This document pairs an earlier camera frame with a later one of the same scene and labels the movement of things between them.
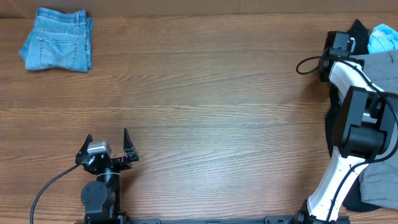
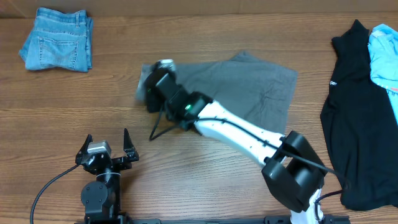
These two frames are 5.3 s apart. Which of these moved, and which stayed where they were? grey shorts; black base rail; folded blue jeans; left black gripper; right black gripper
Moved: grey shorts; right black gripper
Stayed: black base rail; left black gripper; folded blue jeans
